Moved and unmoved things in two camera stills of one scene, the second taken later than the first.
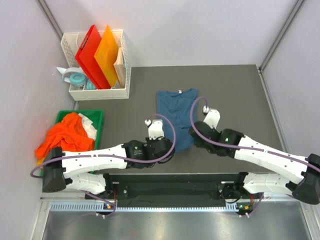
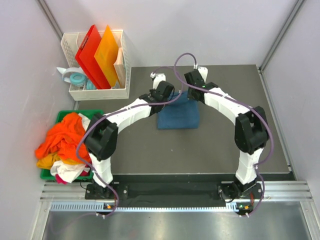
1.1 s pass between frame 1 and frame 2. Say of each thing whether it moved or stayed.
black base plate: stayed
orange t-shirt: stayed
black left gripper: moved
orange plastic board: stayed
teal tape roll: stayed
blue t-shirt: moved
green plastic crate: stayed
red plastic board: stayed
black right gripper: moved
